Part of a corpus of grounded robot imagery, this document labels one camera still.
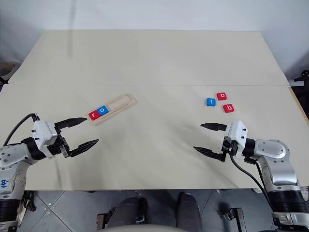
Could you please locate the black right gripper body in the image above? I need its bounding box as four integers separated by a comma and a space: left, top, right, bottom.
221, 136, 239, 162

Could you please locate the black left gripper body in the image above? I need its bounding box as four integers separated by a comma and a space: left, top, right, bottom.
47, 129, 72, 158

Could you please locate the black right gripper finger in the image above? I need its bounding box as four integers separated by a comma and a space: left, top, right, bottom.
193, 145, 227, 162
200, 122, 228, 132

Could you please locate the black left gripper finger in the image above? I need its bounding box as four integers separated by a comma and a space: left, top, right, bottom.
54, 117, 87, 132
68, 138, 100, 159

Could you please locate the red letter tile b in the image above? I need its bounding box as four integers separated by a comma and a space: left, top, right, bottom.
222, 103, 236, 114

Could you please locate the wooden letter tray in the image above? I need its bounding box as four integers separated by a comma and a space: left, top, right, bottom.
85, 93, 139, 127

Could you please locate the blue letter tile o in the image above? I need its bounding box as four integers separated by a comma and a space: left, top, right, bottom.
98, 105, 111, 117

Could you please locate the dark rounded shape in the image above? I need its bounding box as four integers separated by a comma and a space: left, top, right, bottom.
175, 191, 202, 229
110, 196, 149, 232

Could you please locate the beige tape roll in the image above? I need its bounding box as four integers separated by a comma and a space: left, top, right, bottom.
0, 61, 18, 79

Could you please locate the black metal stand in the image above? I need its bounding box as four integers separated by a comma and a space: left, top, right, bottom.
293, 69, 309, 121

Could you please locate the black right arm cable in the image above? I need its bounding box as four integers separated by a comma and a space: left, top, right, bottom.
229, 154, 276, 211

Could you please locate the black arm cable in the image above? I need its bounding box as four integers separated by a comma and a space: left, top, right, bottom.
1, 113, 41, 147
229, 154, 276, 211

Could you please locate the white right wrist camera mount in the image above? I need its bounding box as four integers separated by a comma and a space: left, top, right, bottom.
224, 120, 249, 159

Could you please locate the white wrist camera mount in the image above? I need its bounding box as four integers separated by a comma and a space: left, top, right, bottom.
31, 120, 59, 160
224, 120, 249, 159

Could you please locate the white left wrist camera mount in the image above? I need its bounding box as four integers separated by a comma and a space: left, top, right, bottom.
31, 120, 59, 160

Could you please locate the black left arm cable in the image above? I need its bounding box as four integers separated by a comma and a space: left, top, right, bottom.
1, 113, 41, 147

